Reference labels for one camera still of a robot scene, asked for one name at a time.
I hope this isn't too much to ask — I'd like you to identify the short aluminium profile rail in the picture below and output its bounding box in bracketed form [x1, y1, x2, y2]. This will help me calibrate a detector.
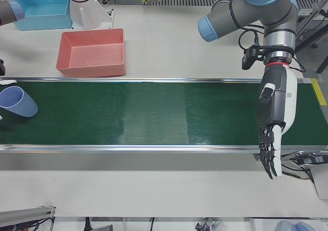
[0, 205, 56, 231]

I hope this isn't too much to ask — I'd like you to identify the light blue plastic box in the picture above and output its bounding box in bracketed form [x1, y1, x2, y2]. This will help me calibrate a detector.
[12, 0, 73, 31]

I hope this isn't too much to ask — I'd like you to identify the white pedestal column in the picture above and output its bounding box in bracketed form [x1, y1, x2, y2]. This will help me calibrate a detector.
[64, 0, 115, 31]

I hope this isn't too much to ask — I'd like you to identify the conveyor motor controller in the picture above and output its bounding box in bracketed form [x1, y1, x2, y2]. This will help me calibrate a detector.
[289, 150, 328, 199]

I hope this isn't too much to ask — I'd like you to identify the aluminium workcell frame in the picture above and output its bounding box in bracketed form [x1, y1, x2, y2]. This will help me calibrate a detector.
[294, 0, 328, 75]

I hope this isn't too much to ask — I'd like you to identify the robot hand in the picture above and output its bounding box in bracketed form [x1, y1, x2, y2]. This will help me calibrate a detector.
[256, 63, 299, 181]
[0, 79, 18, 121]

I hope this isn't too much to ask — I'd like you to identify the bag of black screws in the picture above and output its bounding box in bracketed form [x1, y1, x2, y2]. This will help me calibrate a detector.
[195, 219, 228, 231]

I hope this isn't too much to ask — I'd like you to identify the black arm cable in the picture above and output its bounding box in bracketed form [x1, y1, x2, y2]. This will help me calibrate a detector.
[238, 23, 266, 52]

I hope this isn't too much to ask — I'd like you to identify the pale blue plastic cup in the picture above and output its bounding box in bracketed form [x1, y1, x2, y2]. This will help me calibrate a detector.
[275, 220, 296, 231]

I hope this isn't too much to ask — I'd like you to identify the pink plastic box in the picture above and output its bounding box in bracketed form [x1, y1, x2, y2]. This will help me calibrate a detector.
[56, 28, 127, 78]

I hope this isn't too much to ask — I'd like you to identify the green conveyor belt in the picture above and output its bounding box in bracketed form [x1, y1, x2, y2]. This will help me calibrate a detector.
[0, 77, 328, 155]

